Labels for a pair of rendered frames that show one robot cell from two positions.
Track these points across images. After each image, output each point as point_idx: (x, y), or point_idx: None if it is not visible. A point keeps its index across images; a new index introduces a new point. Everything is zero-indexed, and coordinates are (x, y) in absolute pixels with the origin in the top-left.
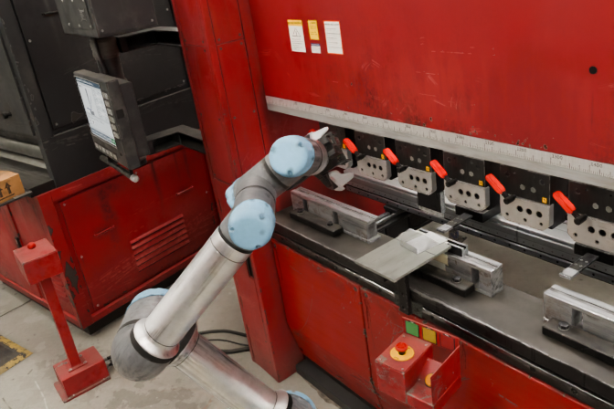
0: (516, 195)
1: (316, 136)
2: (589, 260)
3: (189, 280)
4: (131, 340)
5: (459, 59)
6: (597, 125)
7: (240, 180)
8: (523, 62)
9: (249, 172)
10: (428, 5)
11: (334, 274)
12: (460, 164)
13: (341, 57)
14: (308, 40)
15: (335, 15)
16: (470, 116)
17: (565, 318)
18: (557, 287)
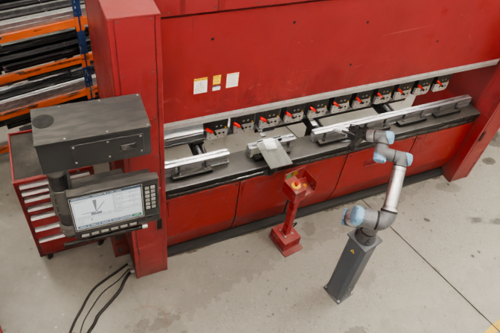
0: (315, 108)
1: (344, 128)
2: None
3: (401, 184)
4: (394, 213)
5: (304, 72)
6: (347, 79)
7: (384, 153)
8: (329, 68)
9: (384, 149)
10: (295, 56)
11: (222, 186)
12: (294, 108)
13: (235, 87)
14: (210, 85)
15: (237, 70)
16: (303, 90)
17: (321, 137)
18: (313, 129)
